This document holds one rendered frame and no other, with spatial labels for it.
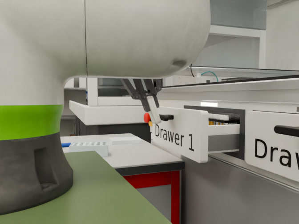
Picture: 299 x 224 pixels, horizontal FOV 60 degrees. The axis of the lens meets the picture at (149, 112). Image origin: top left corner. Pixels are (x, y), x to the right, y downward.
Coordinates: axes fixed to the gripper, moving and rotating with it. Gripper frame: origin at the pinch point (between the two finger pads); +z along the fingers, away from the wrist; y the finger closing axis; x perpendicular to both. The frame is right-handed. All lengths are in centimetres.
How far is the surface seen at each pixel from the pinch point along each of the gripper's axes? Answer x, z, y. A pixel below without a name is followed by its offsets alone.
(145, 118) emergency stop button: -31.8, 7.8, -6.7
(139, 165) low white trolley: -10.1, 15.4, 6.1
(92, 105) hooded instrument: -80, 0, 5
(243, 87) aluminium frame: 14.0, 0.4, -16.9
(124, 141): -42.4, 15.4, 1.9
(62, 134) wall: -416, 56, 35
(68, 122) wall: -417, 39, 19
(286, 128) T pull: 30.5, 5.1, -9.7
